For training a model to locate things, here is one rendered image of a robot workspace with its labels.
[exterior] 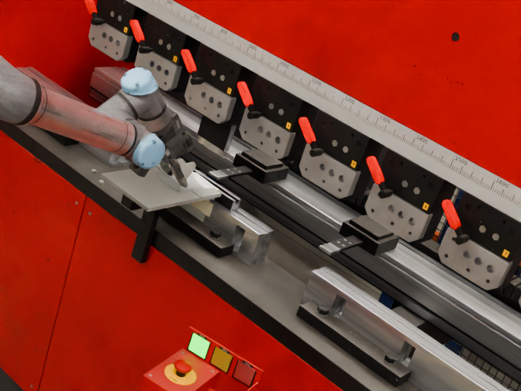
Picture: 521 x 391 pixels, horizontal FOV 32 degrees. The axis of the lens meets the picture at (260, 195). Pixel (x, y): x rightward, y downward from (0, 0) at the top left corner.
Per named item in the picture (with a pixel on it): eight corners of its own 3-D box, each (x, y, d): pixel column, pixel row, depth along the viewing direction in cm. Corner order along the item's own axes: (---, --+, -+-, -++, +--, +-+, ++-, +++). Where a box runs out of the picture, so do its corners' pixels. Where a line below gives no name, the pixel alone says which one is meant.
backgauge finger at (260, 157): (195, 171, 244) (201, 154, 242) (256, 160, 264) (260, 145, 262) (226, 192, 238) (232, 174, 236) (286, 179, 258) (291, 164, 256)
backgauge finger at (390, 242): (304, 243, 224) (310, 226, 222) (360, 226, 244) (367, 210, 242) (341, 268, 218) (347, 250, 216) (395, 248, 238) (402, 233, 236)
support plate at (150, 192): (99, 177, 222) (100, 173, 221) (174, 164, 242) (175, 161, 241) (147, 212, 213) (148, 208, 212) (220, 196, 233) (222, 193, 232)
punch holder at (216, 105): (182, 102, 233) (198, 42, 226) (204, 99, 239) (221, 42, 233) (222, 126, 225) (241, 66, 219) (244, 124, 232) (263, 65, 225)
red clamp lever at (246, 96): (239, 80, 215) (253, 117, 213) (250, 79, 218) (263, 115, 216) (233, 83, 216) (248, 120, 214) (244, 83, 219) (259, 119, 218)
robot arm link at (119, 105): (100, 136, 195) (139, 107, 198) (74, 114, 202) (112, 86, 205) (113, 160, 201) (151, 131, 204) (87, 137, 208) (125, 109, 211)
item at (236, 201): (177, 175, 242) (181, 165, 240) (185, 174, 244) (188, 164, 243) (230, 211, 232) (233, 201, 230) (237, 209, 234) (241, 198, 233)
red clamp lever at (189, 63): (182, 47, 225) (195, 83, 223) (193, 47, 228) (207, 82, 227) (177, 51, 226) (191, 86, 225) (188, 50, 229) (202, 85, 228)
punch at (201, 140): (194, 141, 237) (204, 108, 233) (200, 140, 238) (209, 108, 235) (221, 158, 232) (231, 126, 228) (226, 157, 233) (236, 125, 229)
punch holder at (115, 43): (86, 42, 253) (99, -14, 247) (109, 42, 260) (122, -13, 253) (120, 63, 246) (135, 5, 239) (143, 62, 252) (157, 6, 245)
